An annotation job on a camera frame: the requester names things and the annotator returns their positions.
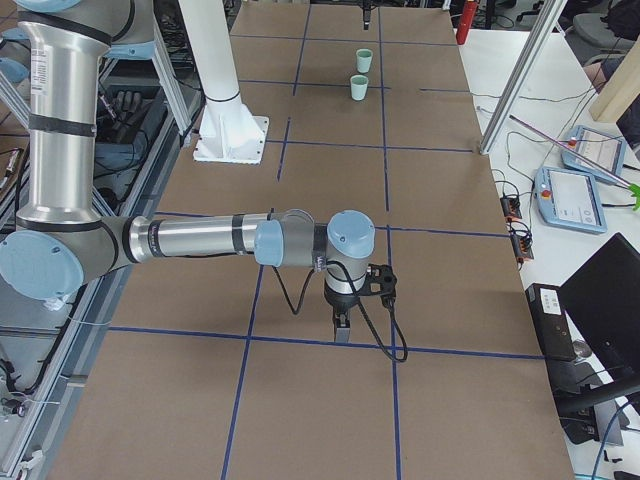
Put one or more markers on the black monitor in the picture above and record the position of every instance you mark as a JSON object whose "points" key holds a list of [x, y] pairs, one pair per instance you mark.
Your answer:
{"points": [[602, 300]]}

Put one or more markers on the black power strip right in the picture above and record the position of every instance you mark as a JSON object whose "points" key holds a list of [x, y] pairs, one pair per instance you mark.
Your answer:
{"points": [[522, 248]]}

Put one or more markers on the red cylinder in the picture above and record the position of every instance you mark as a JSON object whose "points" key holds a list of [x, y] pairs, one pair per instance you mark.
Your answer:
{"points": [[466, 21]]}

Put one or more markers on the pale green cup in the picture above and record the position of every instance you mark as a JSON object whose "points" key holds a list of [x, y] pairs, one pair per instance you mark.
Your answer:
{"points": [[364, 58], [358, 87]]}

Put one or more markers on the white mount base plate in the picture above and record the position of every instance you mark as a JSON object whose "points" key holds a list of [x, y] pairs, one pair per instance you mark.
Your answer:
{"points": [[231, 134]]}

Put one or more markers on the far blue teach pendant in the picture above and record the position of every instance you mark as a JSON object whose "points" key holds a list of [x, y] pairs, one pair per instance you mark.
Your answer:
{"points": [[605, 149]]}

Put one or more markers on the blue teach pendant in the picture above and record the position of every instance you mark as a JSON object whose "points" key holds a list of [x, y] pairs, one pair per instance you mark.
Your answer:
{"points": [[605, 149], [569, 199]]}

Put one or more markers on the aluminium frame post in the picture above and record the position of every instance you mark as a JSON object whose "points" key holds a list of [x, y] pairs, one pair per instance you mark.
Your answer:
{"points": [[532, 49]]}

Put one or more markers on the black power strip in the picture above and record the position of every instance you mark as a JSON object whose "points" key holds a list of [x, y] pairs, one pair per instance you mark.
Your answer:
{"points": [[511, 208], [522, 248]]}

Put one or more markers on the near blue teach pendant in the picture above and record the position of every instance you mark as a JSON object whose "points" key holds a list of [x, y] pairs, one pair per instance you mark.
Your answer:
{"points": [[569, 199]]}

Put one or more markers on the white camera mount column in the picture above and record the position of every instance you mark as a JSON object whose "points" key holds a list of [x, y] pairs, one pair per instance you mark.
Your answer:
{"points": [[208, 34]]}

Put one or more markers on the black computer box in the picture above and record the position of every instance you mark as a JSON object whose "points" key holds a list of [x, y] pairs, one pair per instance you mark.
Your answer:
{"points": [[551, 326]]}

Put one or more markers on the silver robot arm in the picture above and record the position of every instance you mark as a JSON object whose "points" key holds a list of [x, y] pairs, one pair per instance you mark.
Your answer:
{"points": [[61, 243]]}

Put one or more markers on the brown paper table cover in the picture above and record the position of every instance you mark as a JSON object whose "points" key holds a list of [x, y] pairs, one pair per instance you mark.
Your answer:
{"points": [[223, 369]]}

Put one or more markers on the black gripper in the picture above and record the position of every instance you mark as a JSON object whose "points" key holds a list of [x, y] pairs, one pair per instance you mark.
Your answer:
{"points": [[366, 14], [339, 301]]}

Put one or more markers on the black power strip left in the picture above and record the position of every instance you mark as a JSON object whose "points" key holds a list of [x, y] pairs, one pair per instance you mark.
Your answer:
{"points": [[511, 208]]}

